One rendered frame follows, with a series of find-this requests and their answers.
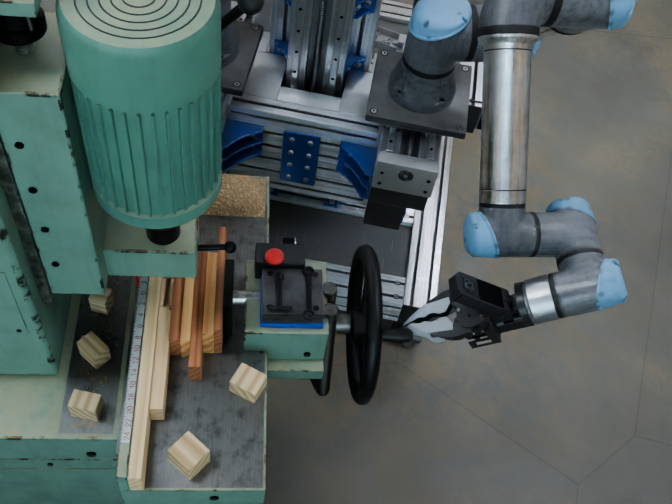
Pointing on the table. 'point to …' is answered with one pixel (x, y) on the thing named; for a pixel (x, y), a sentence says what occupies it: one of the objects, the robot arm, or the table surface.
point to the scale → (134, 361)
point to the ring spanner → (309, 293)
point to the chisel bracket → (166, 266)
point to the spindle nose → (163, 235)
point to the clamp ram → (233, 296)
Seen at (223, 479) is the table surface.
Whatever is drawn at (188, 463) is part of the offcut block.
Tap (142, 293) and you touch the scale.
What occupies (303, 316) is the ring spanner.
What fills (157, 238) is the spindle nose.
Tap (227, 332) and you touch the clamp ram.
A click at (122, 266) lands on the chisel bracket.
